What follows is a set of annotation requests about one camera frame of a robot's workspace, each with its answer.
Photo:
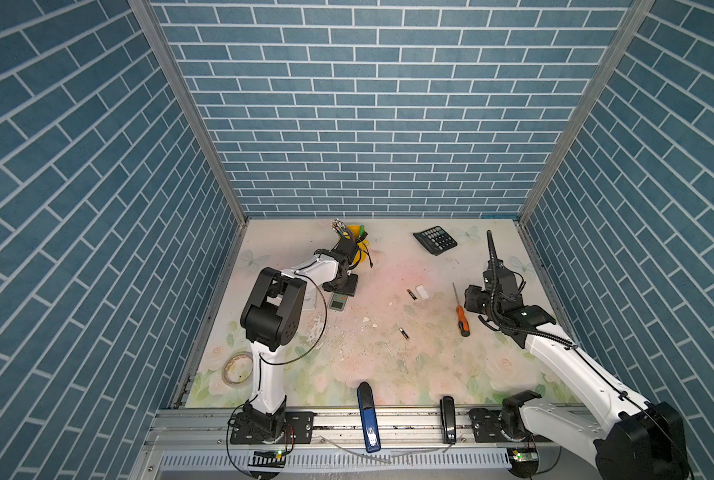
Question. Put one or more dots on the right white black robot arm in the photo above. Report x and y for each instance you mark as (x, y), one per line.
(629, 437)

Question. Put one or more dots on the white remote control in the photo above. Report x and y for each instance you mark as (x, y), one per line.
(338, 302)

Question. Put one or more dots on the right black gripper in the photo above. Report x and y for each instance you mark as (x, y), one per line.
(470, 298)

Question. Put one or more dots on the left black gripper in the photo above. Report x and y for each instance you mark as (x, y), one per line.
(351, 287)

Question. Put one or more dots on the bundle of pencils in cup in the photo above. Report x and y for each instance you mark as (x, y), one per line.
(341, 228)

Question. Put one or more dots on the yellow metal pen cup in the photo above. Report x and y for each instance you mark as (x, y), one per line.
(362, 244)

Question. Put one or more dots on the aluminium front rail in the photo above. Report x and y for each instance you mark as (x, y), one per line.
(403, 427)

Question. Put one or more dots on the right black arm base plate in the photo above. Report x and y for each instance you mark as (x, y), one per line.
(487, 428)

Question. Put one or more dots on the black desk calculator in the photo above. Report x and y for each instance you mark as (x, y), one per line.
(436, 240)

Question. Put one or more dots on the orange black handled screwdriver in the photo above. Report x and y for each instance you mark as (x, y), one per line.
(463, 323)

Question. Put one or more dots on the blue black clamp handle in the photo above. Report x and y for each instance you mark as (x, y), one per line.
(367, 410)

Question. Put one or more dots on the white battery cover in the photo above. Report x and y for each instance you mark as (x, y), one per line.
(423, 293)

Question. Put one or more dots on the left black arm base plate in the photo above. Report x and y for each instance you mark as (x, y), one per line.
(256, 428)

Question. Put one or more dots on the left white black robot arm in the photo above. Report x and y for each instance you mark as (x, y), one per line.
(272, 314)

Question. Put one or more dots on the roll of clear tape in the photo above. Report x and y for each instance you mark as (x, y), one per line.
(238, 369)

